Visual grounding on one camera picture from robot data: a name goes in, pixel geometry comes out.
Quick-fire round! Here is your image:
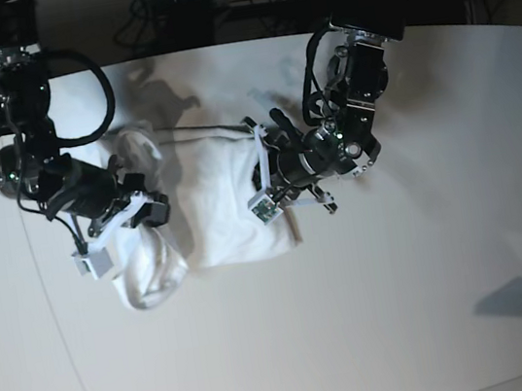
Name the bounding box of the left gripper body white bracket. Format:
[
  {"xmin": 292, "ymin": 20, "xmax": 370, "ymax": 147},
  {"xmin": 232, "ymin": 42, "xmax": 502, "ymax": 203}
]
[{"xmin": 242, "ymin": 111, "xmax": 337, "ymax": 225}]

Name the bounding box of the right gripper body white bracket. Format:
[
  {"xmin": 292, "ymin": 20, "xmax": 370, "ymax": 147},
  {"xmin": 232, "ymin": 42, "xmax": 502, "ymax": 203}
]
[{"xmin": 72, "ymin": 191, "xmax": 153, "ymax": 280}]

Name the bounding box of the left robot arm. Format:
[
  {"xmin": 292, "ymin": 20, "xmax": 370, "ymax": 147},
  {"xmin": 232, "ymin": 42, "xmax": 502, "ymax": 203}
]
[{"xmin": 243, "ymin": 0, "xmax": 408, "ymax": 225}]

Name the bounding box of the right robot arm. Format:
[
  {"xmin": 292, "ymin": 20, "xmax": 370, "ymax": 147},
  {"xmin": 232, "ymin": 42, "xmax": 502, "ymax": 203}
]
[{"xmin": 0, "ymin": 0, "xmax": 170, "ymax": 279}]

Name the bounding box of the white printed T-shirt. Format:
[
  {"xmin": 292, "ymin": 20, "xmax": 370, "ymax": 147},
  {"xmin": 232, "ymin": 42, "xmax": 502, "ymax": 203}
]
[{"xmin": 95, "ymin": 121, "xmax": 297, "ymax": 312}]

